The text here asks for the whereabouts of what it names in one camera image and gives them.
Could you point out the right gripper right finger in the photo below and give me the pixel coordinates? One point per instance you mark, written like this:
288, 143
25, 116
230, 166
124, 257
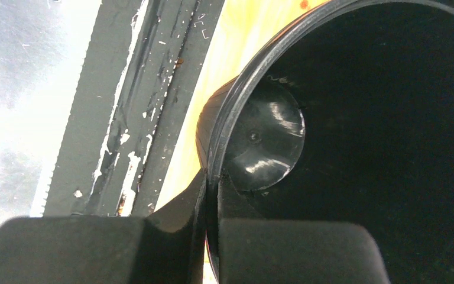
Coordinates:
252, 249

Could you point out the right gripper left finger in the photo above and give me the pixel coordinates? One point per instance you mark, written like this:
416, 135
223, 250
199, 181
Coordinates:
164, 247

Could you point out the black ribbed bin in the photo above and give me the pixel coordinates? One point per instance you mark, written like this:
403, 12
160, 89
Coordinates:
346, 115

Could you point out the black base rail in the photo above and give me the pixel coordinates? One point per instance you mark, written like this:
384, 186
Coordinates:
136, 85

